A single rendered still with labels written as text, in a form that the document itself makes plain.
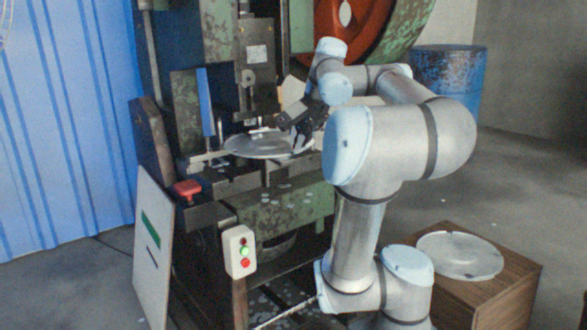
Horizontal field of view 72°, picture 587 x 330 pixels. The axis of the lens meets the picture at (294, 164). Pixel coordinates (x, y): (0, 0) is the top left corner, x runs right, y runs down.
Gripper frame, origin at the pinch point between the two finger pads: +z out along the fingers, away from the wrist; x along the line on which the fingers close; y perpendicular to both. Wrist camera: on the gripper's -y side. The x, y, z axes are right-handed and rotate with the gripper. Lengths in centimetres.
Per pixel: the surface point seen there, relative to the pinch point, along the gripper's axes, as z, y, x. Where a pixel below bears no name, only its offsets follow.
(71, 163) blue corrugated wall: 89, -40, 112
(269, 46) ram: -18.3, 6.1, 29.4
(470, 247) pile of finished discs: 26, 57, -46
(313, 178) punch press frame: 16.5, 13.5, -0.4
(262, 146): 5.8, -3.1, 10.5
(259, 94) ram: -6.7, -0.8, 20.7
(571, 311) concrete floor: 48, 99, -85
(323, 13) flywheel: -22, 38, 42
